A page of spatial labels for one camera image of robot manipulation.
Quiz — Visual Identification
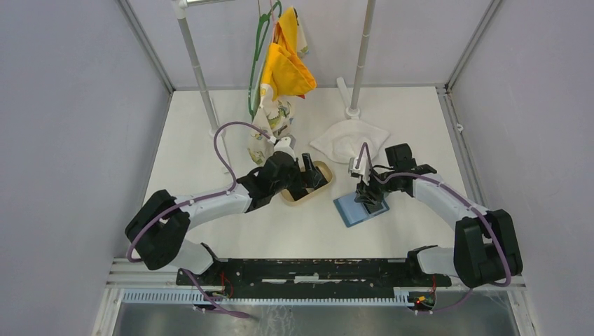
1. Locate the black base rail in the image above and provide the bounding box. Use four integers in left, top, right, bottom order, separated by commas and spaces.
194, 258, 452, 299

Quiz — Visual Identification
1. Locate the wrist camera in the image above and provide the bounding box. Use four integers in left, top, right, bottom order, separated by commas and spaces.
272, 135, 296, 161
348, 155, 371, 185

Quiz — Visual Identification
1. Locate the yellow hanging cloth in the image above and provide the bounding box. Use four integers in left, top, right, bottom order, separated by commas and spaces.
261, 6, 317, 101

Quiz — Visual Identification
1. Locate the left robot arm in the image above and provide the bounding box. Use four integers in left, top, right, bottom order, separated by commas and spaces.
125, 151, 329, 286

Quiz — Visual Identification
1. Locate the white slotted cable duct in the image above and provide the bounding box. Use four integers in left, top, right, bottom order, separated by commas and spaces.
121, 289, 437, 307

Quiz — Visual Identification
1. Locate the rack pole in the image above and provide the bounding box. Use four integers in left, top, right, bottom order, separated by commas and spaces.
171, 1, 229, 163
336, 0, 376, 120

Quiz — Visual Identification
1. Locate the beige oval tray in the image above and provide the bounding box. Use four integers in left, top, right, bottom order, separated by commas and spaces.
280, 160, 334, 207

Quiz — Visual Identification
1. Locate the right rack pole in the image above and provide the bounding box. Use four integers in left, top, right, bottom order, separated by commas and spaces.
336, 0, 376, 120

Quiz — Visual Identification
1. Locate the blue leather card holder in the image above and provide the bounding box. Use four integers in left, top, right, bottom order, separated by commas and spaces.
333, 192, 389, 228

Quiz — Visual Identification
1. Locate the green clothes hanger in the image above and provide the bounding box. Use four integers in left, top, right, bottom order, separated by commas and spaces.
247, 1, 282, 119

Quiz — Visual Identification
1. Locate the dinosaur print hanging cloth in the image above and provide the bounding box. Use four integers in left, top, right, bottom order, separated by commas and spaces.
247, 31, 304, 166

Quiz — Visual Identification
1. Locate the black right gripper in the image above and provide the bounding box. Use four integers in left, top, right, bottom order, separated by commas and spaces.
354, 167, 398, 207

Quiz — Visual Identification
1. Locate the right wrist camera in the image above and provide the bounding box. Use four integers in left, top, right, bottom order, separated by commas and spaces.
348, 155, 371, 185

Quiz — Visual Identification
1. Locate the left rack pole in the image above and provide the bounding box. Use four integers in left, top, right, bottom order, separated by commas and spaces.
171, 1, 229, 163

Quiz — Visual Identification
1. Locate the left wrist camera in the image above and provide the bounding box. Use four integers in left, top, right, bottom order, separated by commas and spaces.
272, 135, 296, 161

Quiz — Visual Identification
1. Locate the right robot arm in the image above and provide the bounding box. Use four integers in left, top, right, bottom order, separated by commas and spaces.
349, 143, 523, 288

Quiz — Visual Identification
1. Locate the white crumpled cloth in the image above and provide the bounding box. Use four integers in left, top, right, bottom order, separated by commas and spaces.
310, 119, 390, 164

